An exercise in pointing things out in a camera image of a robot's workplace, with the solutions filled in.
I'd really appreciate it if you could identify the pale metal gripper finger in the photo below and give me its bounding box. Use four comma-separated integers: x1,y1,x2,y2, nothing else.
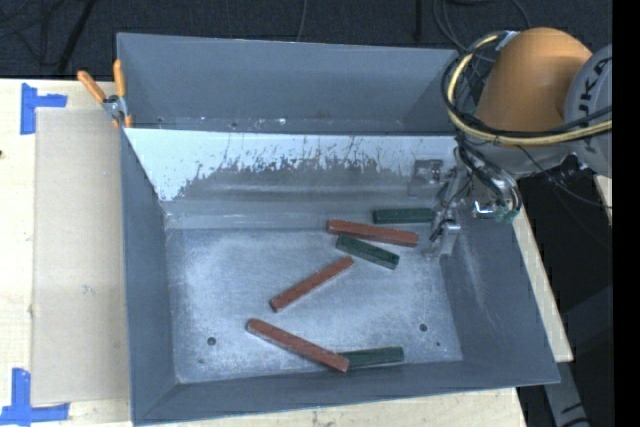
423,221,462,261
428,213,447,244

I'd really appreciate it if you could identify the dark green flat block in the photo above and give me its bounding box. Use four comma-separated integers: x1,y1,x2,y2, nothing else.
334,233,402,272
372,207,437,225
337,345,406,371

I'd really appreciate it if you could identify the red-brown flat block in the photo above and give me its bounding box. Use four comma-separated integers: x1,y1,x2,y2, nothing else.
325,218,420,249
268,255,356,314
245,317,352,375

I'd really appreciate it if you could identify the grey metal bin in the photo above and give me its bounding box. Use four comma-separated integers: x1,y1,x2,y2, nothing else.
115,32,562,426

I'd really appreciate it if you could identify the pale flat board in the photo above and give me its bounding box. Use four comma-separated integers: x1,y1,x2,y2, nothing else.
29,107,134,409

